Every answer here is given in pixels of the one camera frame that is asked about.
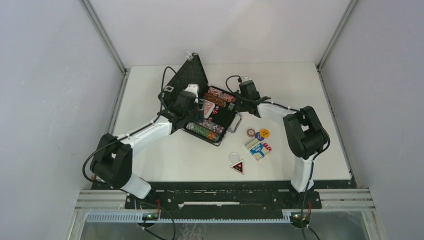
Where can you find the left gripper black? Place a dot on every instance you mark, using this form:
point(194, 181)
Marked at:
point(199, 115)

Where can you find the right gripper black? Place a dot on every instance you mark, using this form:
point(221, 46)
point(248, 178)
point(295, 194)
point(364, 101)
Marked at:
point(238, 107)

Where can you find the red playing card deck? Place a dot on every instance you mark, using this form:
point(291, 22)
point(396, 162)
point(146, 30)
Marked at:
point(208, 108)

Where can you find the black aluminium poker case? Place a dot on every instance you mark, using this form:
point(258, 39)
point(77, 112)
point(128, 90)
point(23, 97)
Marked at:
point(193, 72)

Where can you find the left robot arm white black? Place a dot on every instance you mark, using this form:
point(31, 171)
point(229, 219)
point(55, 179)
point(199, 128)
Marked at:
point(112, 161)

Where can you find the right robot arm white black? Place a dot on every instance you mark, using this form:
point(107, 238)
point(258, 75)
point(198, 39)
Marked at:
point(306, 137)

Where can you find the red-white chip row top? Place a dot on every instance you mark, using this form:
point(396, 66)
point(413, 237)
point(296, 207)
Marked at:
point(222, 95)

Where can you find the green chip row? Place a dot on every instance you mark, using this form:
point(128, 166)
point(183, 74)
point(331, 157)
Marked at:
point(203, 131)

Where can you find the red dice in case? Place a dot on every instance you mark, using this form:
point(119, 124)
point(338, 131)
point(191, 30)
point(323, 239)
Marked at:
point(215, 110)

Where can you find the orange chip row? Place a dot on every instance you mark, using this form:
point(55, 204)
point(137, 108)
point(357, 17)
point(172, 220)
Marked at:
point(215, 99)

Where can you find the purple blind button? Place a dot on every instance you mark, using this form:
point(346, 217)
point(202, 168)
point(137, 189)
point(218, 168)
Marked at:
point(258, 136)

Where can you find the blue-white chip row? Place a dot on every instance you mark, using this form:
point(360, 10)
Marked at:
point(212, 126)

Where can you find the orange blind button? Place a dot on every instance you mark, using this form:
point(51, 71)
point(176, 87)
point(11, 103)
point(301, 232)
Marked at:
point(264, 133)

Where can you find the red dice group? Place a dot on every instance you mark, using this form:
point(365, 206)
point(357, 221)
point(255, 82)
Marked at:
point(266, 146)

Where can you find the blue playing card box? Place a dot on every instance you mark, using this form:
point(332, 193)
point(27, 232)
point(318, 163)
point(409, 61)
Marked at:
point(257, 149)

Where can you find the white dealer button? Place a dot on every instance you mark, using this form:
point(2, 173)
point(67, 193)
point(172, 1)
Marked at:
point(234, 157)

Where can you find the red black triangle card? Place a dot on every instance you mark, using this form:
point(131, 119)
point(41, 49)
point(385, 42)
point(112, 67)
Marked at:
point(238, 167)

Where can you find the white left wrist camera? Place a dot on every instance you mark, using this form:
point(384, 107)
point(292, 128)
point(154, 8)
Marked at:
point(193, 88)

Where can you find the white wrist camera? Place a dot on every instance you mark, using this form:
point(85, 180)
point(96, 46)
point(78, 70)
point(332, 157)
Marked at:
point(242, 79)
point(193, 88)

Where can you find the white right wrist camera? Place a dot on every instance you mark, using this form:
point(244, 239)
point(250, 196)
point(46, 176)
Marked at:
point(242, 79)

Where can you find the black mounting rail base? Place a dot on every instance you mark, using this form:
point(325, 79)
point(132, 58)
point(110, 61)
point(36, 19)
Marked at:
point(239, 200)

